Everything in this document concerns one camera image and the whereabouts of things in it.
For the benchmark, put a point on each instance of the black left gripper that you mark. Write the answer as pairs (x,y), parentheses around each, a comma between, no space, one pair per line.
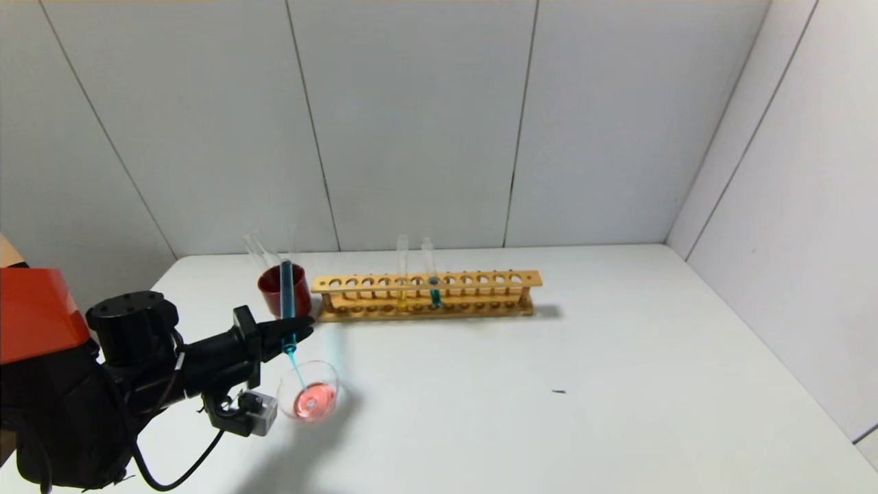
(247,345)

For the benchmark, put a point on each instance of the test tube with teal-blue pigment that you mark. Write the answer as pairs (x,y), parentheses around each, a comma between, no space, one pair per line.
(435,298)
(287,295)

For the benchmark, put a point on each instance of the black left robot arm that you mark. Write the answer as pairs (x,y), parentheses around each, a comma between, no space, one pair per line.
(68,398)

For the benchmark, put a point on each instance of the test tube with yellow pigment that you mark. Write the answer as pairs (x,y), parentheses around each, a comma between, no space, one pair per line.
(402,299)

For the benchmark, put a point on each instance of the wooden test tube rack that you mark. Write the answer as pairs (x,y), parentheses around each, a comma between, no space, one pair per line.
(480,313)

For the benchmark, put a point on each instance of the dark red cup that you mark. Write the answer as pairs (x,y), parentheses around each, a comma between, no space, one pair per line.
(302,295)

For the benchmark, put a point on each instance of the clear glass dish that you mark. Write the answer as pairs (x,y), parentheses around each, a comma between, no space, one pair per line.
(322,405)

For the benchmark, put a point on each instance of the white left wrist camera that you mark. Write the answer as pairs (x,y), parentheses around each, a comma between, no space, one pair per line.
(260,415)

